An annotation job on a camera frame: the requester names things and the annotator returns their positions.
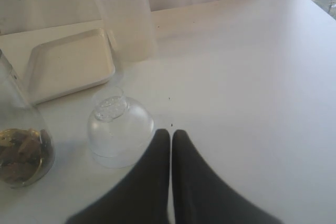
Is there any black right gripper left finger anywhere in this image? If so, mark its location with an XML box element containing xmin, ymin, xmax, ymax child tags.
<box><xmin>66</xmin><ymin>129</ymin><xmax>170</xmax><ymax>223</ymax></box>

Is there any gold foil coin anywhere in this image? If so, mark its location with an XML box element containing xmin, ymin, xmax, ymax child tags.
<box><xmin>1</xmin><ymin>129</ymin><xmax>41</xmax><ymax>185</ymax></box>

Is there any clear shaker cup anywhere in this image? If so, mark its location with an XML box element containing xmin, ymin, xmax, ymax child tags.
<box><xmin>1</xmin><ymin>54</ymin><xmax>55</xmax><ymax>188</ymax></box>

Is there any clear dome shaker lid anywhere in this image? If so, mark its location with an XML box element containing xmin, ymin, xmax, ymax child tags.
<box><xmin>87</xmin><ymin>86</ymin><xmax>154</xmax><ymax>168</ymax></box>

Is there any translucent plastic container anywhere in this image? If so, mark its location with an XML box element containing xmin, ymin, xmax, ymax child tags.
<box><xmin>94</xmin><ymin>0</ymin><xmax>157</xmax><ymax>61</ymax></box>

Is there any white rectangular tray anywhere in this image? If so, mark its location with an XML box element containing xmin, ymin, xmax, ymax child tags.
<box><xmin>24</xmin><ymin>28</ymin><xmax>115</xmax><ymax>104</ymax></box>

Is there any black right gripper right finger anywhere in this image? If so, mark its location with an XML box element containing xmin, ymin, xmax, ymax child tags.
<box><xmin>172</xmin><ymin>130</ymin><xmax>281</xmax><ymax>223</ymax></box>

